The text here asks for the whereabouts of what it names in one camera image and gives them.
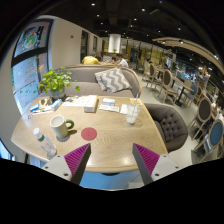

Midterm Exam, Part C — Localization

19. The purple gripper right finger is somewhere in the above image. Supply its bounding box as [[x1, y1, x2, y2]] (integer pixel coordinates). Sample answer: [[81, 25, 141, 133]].
[[132, 143, 184, 186]]

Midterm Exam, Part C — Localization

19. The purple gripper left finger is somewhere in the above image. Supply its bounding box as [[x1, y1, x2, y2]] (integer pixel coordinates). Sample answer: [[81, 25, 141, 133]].
[[41, 143, 92, 186]]

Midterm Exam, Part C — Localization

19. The clear plastic water bottle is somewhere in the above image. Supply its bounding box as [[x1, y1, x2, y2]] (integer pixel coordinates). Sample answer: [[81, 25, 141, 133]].
[[33, 128, 57, 160]]

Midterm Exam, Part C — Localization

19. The grey round coaster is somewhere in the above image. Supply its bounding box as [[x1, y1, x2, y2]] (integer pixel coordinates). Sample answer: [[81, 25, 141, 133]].
[[56, 134, 70, 142]]

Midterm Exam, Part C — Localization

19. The red round coaster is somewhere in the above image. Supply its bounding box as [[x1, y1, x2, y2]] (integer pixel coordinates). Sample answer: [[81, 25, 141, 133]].
[[81, 127, 97, 141]]

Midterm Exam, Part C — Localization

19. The dark grey tufted armchair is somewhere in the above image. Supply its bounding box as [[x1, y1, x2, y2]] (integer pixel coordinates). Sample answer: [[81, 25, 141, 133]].
[[145, 103, 188, 152]]

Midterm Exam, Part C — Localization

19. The clear plastic cup with straw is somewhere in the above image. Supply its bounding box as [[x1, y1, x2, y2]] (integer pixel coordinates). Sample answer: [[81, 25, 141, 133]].
[[126, 98, 141, 124]]

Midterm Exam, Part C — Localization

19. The blue white small packet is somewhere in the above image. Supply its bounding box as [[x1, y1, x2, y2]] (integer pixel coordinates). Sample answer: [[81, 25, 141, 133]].
[[51, 99, 62, 111]]

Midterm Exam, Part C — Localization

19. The white tissue box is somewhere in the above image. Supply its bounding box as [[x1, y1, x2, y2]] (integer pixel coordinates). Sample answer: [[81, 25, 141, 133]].
[[84, 95, 98, 112]]

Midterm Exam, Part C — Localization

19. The white blue small booklet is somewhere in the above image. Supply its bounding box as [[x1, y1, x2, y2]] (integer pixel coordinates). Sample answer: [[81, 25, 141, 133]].
[[102, 98, 115, 106]]

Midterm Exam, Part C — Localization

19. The wooden chair blue back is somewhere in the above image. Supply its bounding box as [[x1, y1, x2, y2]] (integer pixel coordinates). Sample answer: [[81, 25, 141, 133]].
[[191, 119, 224, 164]]

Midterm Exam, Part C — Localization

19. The wooden chair grey back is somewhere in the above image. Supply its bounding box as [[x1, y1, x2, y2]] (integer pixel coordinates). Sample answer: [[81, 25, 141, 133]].
[[189, 97, 212, 130]]

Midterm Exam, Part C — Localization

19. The green potted plant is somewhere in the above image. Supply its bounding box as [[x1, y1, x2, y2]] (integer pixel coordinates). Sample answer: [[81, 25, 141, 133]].
[[38, 67, 72, 100]]

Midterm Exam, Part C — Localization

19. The grey chevron pillow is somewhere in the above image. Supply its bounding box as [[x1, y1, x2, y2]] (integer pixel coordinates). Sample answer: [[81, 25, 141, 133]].
[[95, 68, 131, 93]]

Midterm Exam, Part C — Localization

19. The wooden dining chair beige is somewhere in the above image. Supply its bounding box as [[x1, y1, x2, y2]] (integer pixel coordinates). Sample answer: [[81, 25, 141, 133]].
[[159, 70, 178, 103]]

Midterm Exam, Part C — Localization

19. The person in white shirt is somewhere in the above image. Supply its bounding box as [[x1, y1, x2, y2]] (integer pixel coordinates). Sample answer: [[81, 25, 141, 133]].
[[116, 54, 128, 67]]

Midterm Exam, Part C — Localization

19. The person in yellow shirt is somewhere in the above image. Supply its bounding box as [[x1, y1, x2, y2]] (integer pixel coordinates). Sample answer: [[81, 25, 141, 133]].
[[82, 52, 99, 65]]

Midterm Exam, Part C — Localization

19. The white mug green handle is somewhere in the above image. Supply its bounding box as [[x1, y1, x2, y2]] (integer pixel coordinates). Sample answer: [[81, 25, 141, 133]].
[[50, 115, 74, 137]]

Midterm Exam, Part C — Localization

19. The grey sofa wooden frame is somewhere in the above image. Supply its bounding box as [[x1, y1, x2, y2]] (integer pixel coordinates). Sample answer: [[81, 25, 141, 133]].
[[57, 64, 142, 97]]

